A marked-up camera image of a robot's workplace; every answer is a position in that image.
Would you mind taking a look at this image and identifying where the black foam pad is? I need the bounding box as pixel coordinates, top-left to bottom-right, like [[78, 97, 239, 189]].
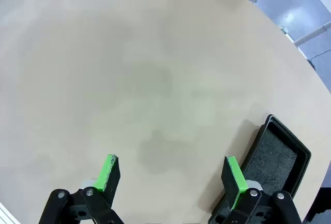
[[243, 128, 298, 192]]

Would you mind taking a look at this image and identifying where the white ribbed frame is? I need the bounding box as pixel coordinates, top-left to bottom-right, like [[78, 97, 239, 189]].
[[0, 202, 21, 224]]

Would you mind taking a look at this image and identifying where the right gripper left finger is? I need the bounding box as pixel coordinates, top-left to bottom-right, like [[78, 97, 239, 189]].
[[38, 154, 125, 224]]

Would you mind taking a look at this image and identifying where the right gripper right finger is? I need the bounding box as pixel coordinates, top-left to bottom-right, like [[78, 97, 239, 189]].
[[220, 155, 303, 224]]

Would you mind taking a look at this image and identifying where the black plastic tray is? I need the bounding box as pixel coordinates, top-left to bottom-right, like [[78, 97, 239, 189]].
[[208, 114, 312, 224]]

